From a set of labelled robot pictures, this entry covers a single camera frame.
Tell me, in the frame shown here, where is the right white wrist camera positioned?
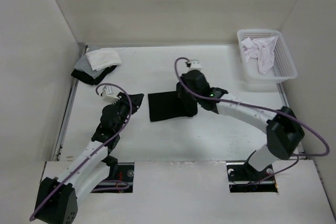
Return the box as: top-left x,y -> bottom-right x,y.
186,59 -> 202,71

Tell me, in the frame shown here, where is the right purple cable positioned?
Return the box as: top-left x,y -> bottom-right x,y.
174,57 -> 330,183

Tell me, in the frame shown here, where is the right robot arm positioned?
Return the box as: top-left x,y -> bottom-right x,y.
176,69 -> 305,180

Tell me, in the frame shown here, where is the folded grey tank top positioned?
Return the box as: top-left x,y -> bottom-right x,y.
74,55 -> 103,79

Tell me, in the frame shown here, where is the purple cable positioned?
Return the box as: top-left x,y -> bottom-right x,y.
28,83 -> 133,221
174,57 -> 330,183

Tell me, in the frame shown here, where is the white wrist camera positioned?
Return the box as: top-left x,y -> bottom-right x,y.
101,86 -> 118,103
186,59 -> 202,71

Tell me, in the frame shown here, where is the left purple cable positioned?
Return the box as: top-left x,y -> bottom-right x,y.
28,83 -> 133,221

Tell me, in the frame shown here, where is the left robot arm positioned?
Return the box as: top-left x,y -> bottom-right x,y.
30,92 -> 144,223

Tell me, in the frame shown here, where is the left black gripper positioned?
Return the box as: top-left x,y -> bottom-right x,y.
112,92 -> 143,133

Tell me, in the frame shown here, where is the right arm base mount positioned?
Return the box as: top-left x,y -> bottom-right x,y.
226,162 -> 278,193

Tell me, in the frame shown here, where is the folded black tank top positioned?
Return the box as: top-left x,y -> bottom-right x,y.
71,66 -> 117,86

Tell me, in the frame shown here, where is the white plastic basket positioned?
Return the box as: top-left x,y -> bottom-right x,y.
237,29 -> 298,84

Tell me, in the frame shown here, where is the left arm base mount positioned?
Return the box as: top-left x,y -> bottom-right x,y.
92,156 -> 135,194

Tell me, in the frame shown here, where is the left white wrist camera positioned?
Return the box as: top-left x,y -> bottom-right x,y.
101,86 -> 118,103

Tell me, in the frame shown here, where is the white tank top in basket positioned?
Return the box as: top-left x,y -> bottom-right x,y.
241,36 -> 278,74

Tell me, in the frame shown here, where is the black tank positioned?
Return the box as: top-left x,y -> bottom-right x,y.
148,91 -> 188,122
71,66 -> 117,86

